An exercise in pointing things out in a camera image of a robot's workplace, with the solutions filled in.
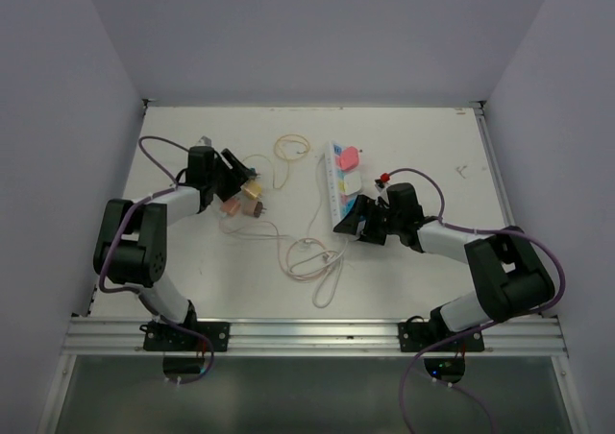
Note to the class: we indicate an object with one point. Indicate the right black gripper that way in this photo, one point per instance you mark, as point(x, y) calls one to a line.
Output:
point(364, 209)

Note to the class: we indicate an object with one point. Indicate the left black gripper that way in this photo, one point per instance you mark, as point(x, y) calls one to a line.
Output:
point(235, 179)

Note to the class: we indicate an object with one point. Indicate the white power strip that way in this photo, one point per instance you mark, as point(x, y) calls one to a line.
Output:
point(339, 203)

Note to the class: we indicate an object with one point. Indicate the yellow charger plug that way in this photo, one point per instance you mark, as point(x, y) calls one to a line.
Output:
point(252, 190)

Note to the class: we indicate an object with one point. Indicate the salmon pink charger plug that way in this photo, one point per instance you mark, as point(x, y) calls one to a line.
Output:
point(231, 207)

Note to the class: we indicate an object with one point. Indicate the brown pink charger plug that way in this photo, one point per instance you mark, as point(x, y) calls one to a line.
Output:
point(253, 208)

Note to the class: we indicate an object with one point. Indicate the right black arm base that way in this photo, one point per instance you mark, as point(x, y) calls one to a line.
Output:
point(415, 334)

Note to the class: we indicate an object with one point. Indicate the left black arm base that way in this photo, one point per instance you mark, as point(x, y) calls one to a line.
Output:
point(202, 336)

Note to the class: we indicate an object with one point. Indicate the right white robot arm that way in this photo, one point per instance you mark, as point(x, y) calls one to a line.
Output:
point(509, 279)

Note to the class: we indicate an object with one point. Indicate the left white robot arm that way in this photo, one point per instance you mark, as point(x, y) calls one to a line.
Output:
point(131, 249)

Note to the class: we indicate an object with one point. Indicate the white flat plug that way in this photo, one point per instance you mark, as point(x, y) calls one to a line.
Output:
point(352, 183)

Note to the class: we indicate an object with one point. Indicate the pink flat plug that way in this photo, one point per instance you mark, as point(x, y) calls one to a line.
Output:
point(347, 159)

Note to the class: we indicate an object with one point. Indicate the aluminium frame rail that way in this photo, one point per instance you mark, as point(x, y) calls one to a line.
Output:
point(533, 336)

